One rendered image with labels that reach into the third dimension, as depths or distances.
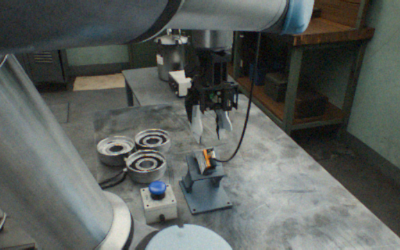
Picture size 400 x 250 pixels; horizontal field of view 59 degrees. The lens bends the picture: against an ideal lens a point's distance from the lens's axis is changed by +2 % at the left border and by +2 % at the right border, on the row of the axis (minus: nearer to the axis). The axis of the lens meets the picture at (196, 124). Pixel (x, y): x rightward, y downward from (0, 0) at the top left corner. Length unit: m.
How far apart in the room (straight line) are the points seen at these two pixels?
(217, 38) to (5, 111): 0.41
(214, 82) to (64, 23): 0.50
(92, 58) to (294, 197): 3.52
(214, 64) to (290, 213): 0.40
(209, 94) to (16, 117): 0.42
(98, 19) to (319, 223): 0.74
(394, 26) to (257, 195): 1.74
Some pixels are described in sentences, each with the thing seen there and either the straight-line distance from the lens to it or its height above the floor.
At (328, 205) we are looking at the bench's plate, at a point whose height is 0.80.
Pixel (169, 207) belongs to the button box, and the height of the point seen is 0.84.
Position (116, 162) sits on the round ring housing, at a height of 0.82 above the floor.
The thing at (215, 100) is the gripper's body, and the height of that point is 1.09.
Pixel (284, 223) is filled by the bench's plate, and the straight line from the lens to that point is 0.83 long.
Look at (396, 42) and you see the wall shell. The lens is 2.42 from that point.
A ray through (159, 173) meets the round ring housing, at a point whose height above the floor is 0.83.
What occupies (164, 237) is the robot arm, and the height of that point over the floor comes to 1.03.
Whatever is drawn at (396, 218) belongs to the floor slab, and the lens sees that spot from 2.29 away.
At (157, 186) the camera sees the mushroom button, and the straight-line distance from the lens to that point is 0.79.
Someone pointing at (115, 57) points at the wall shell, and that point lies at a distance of 4.19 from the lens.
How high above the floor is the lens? 1.35
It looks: 28 degrees down
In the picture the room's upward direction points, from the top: straight up
